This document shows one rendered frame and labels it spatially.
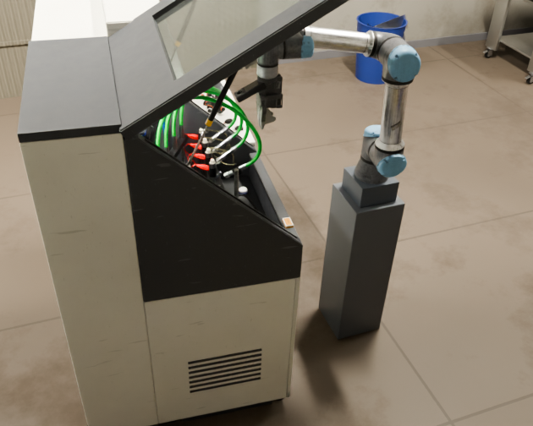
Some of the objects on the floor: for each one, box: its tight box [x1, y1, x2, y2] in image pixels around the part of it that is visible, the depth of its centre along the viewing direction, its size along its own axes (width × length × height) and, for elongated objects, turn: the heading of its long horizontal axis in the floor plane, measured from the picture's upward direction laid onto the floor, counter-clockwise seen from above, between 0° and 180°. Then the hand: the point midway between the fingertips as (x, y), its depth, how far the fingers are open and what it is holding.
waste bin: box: [355, 12, 409, 85], centre depth 553 cm, size 50×46×58 cm
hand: (260, 126), depth 225 cm, fingers closed
